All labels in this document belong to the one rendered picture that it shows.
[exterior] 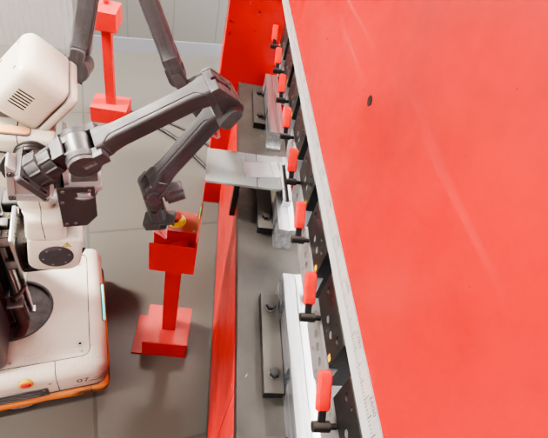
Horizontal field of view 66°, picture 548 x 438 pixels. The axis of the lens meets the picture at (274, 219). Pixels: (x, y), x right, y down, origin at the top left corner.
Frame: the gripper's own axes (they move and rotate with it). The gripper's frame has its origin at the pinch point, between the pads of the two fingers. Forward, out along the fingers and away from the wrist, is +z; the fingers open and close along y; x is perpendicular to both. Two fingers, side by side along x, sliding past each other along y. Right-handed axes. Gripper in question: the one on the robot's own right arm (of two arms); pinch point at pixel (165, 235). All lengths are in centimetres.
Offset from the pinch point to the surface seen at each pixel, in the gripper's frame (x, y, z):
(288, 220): -1.0, 42.7, -5.9
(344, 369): -66, 50, -32
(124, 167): 127, -61, 65
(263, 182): 12.2, 35.0, -11.6
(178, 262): -4.6, 3.5, 8.8
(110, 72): 179, -71, 23
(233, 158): 23.1, 24.3, -14.5
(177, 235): 4.8, 2.7, 5.3
